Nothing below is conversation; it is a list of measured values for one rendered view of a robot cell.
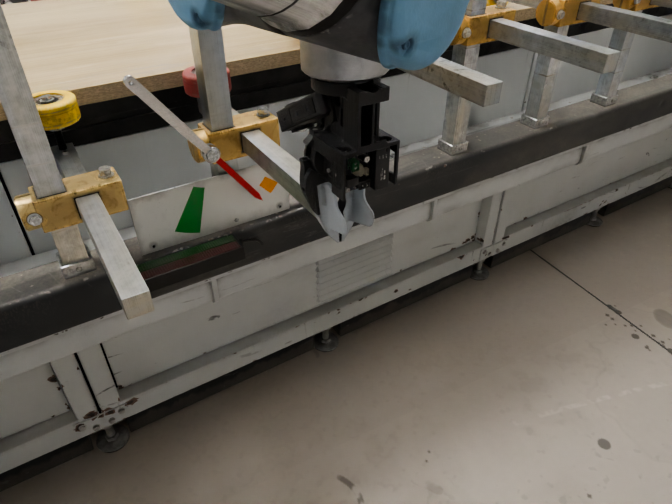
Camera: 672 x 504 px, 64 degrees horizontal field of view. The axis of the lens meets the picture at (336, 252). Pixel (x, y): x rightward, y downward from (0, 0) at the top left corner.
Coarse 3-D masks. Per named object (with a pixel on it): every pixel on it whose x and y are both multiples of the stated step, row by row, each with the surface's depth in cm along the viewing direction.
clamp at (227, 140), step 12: (240, 120) 83; (252, 120) 83; (264, 120) 83; (276, 120) 84; (204, 132) 80; (216, 132) 80; (228, 132) 81; (240, 132) 82; (264, 132) 84; (276, 132) 85; (192, 144) 81; (216, 144) 80; (228, 144) 82; (240, 144) 83; (192, 156) 83; (228, 156) 83; (240, 156) 84
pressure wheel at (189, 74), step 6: (192, 66) 93; (186, 72) 90; (192, 72) 91; (228, 72) 91; (186, 78) 89; (192, 78) 88; (228, 78) 91; (186, 84) 90; (192, 84) 89; (186, 90) 91; (192, 90) 89; (192, 96) 90; (198, 96) 90
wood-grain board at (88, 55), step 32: (64, 0) 137; (96, 0) 137; (128, 0) 137; (160, 0) 137; (608, 0) 145; (32, 32) 112; (64, 32) 112; (96, 32) 112; (128, 32) 112; (160, 32) 112; (224, 32) 112; (256, 32) 112; (32, 64) 96; (64, 64) 96; (96, 64) 96; (128, 64) 96; (160, 64) 96; (192, 64) 96; (256, 64) 100; (288, 64) 104; (96, 96) 88
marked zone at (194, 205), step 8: (192, 192) 82; (200, 192) 83; (192, 200) 83; (200, 200) 84; (184, 208) 83; (192, 208) 84; (200, 208) 85; (184, 216) 84; (192, 216) 85; (200, 216) 85; (184, 224) 85; (192, 224) 85; (200, 224) 86; (184, 232) 85; (192, 232) 86
